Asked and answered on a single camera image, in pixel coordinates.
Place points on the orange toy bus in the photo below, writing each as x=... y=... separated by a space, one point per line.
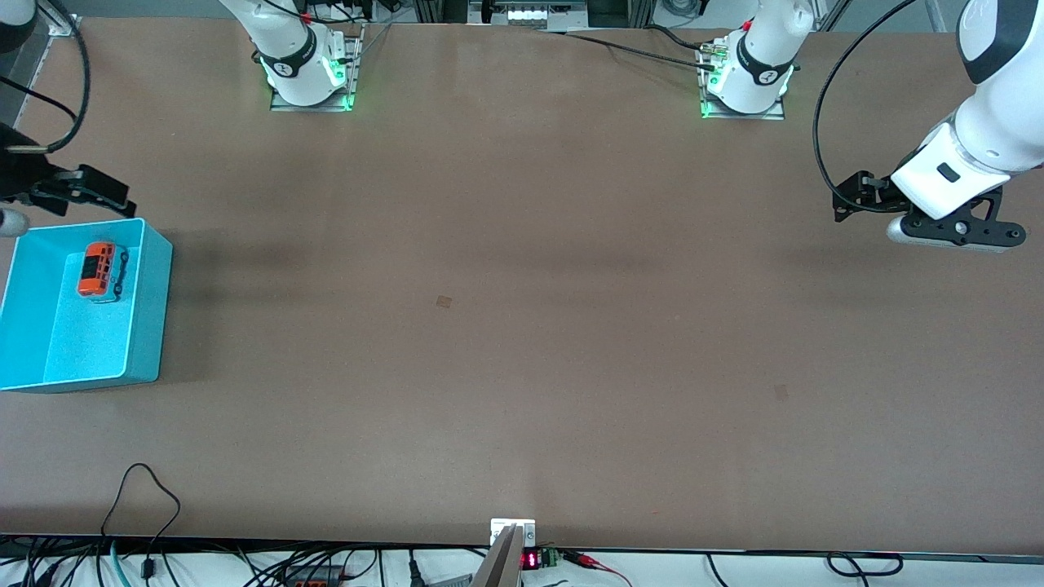
x=99 y=269

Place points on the white connector strip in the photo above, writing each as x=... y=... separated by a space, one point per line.
x=542 y=15

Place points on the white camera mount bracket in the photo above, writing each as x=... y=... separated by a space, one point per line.
x=526 y=530

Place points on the grey camera post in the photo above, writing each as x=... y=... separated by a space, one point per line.
x=499 y=567

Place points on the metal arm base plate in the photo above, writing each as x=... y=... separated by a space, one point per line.
x=775 y=114
x=352 y=57

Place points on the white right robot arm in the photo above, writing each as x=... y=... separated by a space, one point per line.
x=294 y=49

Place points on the aluminium frame rack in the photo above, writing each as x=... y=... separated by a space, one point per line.
x=644 y=12

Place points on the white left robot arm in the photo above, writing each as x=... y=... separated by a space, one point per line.
x=991 y=122

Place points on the blue plastic box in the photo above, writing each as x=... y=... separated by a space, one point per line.
x=81 y=342

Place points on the orange black power strip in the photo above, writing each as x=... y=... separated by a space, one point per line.
x=314 y=580

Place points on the red digit display module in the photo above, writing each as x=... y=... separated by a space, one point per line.
x=532 y=560

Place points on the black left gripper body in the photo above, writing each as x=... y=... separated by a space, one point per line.
x=873 y=196

